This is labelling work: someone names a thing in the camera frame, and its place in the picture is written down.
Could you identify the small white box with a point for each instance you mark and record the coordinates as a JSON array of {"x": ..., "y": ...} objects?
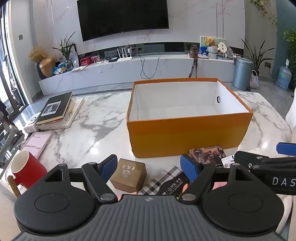
[{"x": 30, "y": 125}]

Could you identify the plaid case with black label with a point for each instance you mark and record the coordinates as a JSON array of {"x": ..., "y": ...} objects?
[{"x": 161, "y": 183}]

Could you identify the small brown cardboard box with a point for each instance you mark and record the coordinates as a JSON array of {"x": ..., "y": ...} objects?
[{"x": 127, "y": 178}]

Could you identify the orange cardboard box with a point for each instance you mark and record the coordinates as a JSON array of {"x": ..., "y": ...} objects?
[{"x": 185, "y": 132}]

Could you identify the green potted plant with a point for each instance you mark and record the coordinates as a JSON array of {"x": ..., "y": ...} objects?
[{"x": 256, "y": 55}]

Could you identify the black hardcover book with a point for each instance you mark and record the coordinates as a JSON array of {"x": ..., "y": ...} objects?
[{"x": 55, "y": 106}]

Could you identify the green plant in glass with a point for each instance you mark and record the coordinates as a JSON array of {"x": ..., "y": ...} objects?
[{"x": 66, "y": 48}]

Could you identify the large clear water jug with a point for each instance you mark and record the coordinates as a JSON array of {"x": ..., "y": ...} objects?
[{"x": 283, "y": 78}]

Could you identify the black flat television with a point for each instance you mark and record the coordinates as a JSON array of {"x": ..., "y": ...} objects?
[{"x": 122, "y": 16}]

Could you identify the printed picture board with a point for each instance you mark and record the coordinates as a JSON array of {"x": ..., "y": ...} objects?
[{"x": 203, "y": 45}]

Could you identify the hanging green vine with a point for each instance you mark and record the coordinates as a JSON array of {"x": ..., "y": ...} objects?
[{"x": 269, "y": 14}]

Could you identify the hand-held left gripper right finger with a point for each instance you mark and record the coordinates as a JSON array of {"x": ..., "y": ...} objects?
[{"x": 188, "y": 168}]

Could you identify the silver trash can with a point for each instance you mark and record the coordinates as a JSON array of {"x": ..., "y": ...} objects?
[{"x": 241, "y": 74}]

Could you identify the red gift box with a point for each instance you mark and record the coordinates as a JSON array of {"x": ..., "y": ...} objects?
[{"x": 85, "y": 61}]

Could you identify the blue snack packets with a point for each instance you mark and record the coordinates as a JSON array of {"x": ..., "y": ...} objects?
[{"x": 60, "y": 69}]

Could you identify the white marble television console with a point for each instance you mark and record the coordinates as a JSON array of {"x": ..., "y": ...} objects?
[{"x": 115, "y": 74}]

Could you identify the pink gift box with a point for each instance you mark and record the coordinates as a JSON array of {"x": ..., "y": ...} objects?
[{"x": 95, "y": 59}]

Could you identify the white router with antennas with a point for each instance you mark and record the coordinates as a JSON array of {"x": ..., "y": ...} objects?
[{"x": 124, "y": 59}]

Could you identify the gold vase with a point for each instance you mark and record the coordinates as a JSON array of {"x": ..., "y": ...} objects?
[{"x": 47, "y": 66}]

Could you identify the clear acrylic picture block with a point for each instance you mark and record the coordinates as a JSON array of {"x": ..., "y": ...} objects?
[{"x": 208, "y": 155}]

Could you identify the round white paper fan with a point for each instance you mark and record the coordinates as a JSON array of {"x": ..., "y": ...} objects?
[{"x": 221, "y": 46}]

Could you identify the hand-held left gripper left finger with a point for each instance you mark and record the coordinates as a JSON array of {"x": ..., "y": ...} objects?
[{"x": 109, "y": 165}]

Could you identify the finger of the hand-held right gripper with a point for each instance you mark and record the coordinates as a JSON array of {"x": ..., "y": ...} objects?
[
  {"x": 247, "y": 158},
  {"x": 286, "y": 147}
]

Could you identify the stack of books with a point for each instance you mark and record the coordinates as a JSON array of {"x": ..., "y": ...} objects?
[{"x": 74, "y": 111}]

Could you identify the brown camera bag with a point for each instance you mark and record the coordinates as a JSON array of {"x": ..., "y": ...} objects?
[{"x": 193, "y": 52}]

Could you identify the dried yellow flowers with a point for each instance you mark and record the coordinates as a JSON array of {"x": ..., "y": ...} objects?
[{"x": 36, "y": 54}]

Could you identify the grey chair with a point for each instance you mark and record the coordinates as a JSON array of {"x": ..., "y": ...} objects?
[{"x": 7, "y": 139}]

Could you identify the brown teddy bear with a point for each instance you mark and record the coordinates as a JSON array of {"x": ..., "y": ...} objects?
[{"x": 210, "y": 41}]

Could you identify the woven handbag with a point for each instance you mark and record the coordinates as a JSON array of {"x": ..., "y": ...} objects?
[{"x": 254, "y": 81}]

